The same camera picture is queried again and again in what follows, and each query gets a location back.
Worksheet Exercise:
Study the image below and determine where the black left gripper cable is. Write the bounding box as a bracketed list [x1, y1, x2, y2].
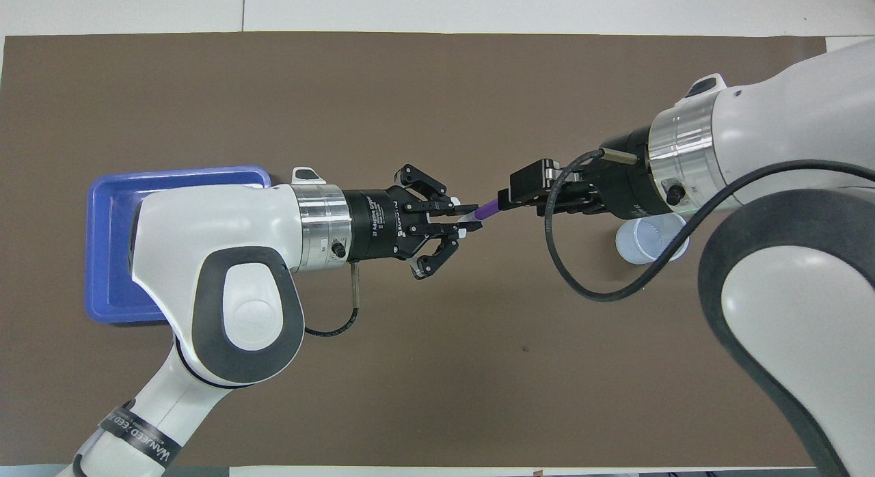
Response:
[304, 262, 361, 339]

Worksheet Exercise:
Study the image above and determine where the clear plastic cup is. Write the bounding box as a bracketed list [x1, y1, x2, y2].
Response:
[615, 213, 690, 266]

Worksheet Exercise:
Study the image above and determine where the blue plastic tray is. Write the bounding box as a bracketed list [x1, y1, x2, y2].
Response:
[85, 165, 272, 325]

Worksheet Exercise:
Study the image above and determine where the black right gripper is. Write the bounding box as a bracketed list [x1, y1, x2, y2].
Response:
[498, 125, 674, 218]

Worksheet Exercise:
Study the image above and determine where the left arm black velcro strap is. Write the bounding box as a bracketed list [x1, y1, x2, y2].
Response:
[98, 400, 183, 469]

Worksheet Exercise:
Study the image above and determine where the purple marker pen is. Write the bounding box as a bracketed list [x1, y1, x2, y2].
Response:
[457, 198, 505, 232]

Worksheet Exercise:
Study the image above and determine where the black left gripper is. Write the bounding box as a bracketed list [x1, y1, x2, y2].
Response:
[344, 164, 479, 280]

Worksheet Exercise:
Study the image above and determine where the brown table mat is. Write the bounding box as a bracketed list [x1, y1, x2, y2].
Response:
[0, 31, 872, 467]

